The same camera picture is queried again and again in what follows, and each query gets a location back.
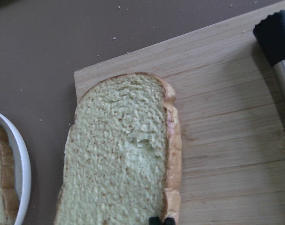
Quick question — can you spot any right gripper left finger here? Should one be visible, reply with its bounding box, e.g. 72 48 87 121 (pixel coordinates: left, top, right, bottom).
148 217 160 225

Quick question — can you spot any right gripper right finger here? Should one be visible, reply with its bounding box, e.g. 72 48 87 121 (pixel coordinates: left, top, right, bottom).
163 217 175 225

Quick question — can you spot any bread slice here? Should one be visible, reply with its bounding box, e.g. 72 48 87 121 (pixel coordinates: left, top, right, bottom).
0 126 19 225
54 72 182 225

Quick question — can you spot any wooden cutting board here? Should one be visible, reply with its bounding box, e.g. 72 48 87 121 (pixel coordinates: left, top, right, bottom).
74 0 285 225

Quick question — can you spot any white round plate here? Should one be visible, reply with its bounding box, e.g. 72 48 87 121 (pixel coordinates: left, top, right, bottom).
0 113 31 225

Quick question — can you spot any steel muddler black tip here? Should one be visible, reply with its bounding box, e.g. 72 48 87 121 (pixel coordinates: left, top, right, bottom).
253 9 285 99

